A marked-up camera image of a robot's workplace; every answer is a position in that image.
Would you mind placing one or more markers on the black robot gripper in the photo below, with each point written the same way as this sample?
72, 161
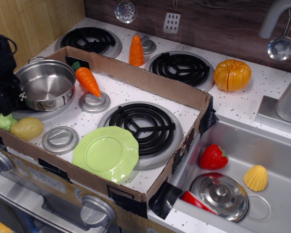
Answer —
11, 94

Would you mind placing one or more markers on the light green toy broccoli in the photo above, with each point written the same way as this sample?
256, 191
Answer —
6, 122

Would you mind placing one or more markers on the stainless steel pot lid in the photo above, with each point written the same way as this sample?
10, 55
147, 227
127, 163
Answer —
223, 194

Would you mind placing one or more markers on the yellow toy potato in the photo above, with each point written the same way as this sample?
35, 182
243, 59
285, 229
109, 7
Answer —
27, 128

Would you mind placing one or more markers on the brown cardboard fence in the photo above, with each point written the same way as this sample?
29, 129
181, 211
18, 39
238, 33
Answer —
128, 199

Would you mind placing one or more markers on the silver stove knob lower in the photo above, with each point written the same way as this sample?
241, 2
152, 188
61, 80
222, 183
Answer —
60, 140

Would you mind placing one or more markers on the silver stove knob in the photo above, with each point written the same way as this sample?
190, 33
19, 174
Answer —
60, 140
93, 104
148, 45

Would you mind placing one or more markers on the silver stove knob upper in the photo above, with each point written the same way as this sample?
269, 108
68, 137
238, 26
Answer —
93, 104

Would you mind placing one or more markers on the black back left burner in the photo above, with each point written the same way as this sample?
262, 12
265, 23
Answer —
90, 39

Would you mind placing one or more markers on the black burner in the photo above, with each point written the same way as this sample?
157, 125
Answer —
181, 67
152, 127
90, 39

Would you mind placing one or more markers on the light green plastic plate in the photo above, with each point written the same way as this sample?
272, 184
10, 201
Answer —
109, 152

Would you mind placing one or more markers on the orange toy cone carrot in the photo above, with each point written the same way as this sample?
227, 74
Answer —
136, 52

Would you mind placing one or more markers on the silver hanging skimmer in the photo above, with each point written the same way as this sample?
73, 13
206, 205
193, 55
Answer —
126, 11

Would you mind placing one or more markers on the silver oven knob centre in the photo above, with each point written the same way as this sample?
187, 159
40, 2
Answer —
95, 212

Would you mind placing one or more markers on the silver back stove knob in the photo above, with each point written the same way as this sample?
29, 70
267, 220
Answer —
148, 45

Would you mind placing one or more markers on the black front right burner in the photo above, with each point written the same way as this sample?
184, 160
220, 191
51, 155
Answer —
152, 127

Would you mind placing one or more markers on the black back right burner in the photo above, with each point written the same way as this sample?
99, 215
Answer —
181, 67

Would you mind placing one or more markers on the silver hanging spatula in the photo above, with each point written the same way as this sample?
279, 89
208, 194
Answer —
172, 19

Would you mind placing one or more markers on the red toy pepper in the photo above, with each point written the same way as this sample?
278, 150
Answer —
191, 198

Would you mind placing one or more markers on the red toy strawberry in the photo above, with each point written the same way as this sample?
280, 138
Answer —
213, 158

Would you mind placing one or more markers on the orange toy pumpkin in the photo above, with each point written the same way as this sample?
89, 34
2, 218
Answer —
232, 75

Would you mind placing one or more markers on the yellow toy corn piece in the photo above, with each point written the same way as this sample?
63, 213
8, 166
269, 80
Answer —
256, 178

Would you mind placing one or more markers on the silver toy faucet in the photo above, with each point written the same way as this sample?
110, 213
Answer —
273, 86

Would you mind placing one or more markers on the silver hanging ladle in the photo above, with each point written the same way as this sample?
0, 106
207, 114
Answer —
279, 48

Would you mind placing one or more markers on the silver toy sink basin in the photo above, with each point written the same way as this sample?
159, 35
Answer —
269, 210

